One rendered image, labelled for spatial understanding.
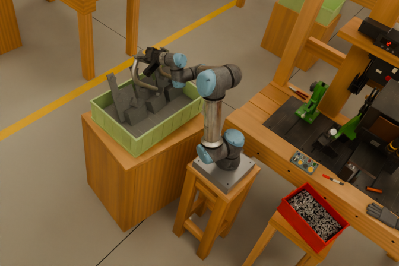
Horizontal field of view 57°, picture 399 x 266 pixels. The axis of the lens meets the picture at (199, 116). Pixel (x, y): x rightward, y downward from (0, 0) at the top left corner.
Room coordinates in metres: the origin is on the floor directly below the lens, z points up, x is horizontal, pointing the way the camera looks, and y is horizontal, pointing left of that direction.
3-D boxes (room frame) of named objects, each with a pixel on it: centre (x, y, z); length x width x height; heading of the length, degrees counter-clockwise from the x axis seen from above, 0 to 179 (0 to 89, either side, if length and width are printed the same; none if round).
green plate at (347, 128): (1.61, -0.89, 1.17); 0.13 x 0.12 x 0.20; 60
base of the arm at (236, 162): (1.35, -0.21, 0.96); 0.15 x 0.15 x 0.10
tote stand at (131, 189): (1.63, 0.32, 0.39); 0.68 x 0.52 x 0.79; 140
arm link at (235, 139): (1.34, -0.21, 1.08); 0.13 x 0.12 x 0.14; 130
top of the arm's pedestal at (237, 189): (1.35, -0.21, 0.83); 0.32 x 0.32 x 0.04; 58
